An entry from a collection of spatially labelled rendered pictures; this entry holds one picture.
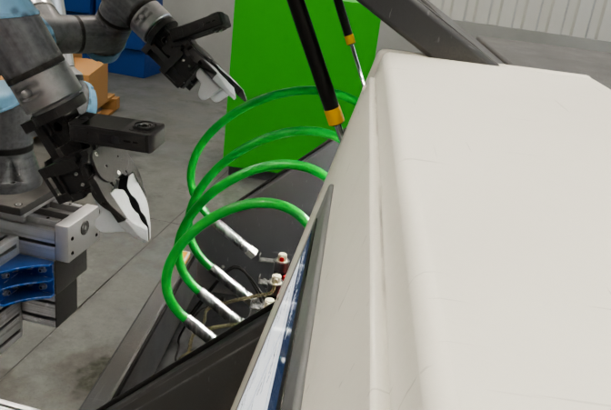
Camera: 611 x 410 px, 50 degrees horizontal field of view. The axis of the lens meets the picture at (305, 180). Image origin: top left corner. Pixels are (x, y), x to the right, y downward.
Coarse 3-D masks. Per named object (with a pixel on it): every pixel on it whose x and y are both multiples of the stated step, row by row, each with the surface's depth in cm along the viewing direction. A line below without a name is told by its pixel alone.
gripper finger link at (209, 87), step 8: (200, 72) 123; (216, 72) 121; (200, 80) 123; (208, 80) 122; (216, 80) 121; (224, 80) 121; (200, 88) 122; (208, 88) 122; (216, 88) 121; (224, 88) 121; (232, 88) 121; (200, 96) 122; (208, 96) 122; (232, 96) 121
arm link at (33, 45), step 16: (0, 0) 74; (16, 0) 75; (0, 16) 74; (16, 16) 75; (32, 16) 77; (0, 32) 75; (16, 32) 75; (32, 32) 76; (48, 32) 79; (0, 48) 75; (16, 48) 76; (32, 48) 76; (48, 48) 78; (0, 64) 77; (16, 64) 76; (32, 64) 76; (48, 64) 77; (16, 80) 77
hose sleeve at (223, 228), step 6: (216, 222) 114; (222, 222) 115; (216, 228) 115; (222, 228) 115; (228, 228) 115; (222, 234) 115; (228, 234) 115; (234, 234) 115; (234, 240) 115; (240, 240) 115; (240, 246) 115; (246, 246) 116
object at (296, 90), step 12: (264, 96) 106; (276, 96) 106; (336, 96) 105; (348, 96) 105; (240, 108) 107; (228, 120) 108; (216, 132) 109; (204, 144) 110; (192, 156) 111; (192, 168) 111; (192, 180) 112; (192, 192) 113; (204, 216) 115
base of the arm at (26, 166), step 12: (0, 156) 142; (12, 156) 143; (24, 156) 145; (0, 168) 143; (12, 168) 144; (24, 168) 145; (36, 168) 149; (0, 180) 143; (12, 180) 145; (24, 180) 145; (36, 180) 149; (0, 192) 143; (12, 192) 144; (24, 192) 146
